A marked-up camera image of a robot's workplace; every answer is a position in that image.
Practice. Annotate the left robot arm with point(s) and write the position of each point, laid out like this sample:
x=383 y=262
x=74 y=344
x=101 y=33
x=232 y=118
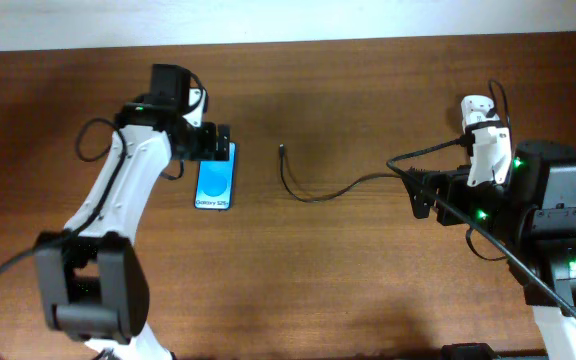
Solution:
x=92 y=286

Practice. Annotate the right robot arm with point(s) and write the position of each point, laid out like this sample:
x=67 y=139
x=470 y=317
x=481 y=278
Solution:
x=523 y=201

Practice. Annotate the white power strip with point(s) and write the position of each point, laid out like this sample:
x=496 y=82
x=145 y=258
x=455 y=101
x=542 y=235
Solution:
x=476 y=109

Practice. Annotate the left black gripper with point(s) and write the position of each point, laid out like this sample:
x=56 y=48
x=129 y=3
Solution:
x=204 y=149

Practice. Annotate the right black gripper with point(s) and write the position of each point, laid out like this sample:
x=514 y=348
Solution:
x=441 y=195

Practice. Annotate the blue screen smartphone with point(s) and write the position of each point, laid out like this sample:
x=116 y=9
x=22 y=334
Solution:
x=215 y=183

